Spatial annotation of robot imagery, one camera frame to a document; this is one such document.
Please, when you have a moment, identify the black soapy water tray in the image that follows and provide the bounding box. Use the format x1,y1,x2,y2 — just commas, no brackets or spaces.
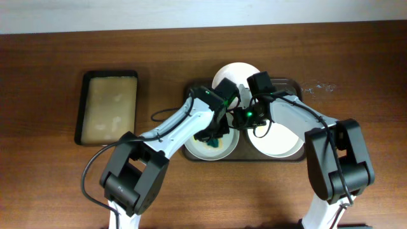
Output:
74,70,138,146

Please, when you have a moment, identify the pale green plate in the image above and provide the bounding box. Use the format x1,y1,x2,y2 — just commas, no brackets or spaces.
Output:
183,128,240,162

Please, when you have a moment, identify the green yellow sponge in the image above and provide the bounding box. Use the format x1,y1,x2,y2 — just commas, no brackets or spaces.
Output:
206,138,223,149

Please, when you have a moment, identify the cream white plate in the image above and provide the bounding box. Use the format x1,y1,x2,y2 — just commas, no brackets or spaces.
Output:
246,120,304,158

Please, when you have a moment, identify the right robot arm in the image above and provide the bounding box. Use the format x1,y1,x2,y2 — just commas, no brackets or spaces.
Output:
233,72,375,228

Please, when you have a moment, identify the pink white plate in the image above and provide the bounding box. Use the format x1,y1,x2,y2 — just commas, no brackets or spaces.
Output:
212,62,259,109

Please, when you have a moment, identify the brown serving tray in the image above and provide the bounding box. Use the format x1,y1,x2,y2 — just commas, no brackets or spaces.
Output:
181,78,306,163

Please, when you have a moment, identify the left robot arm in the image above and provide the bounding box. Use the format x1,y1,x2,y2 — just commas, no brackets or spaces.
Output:
100,79,238,228

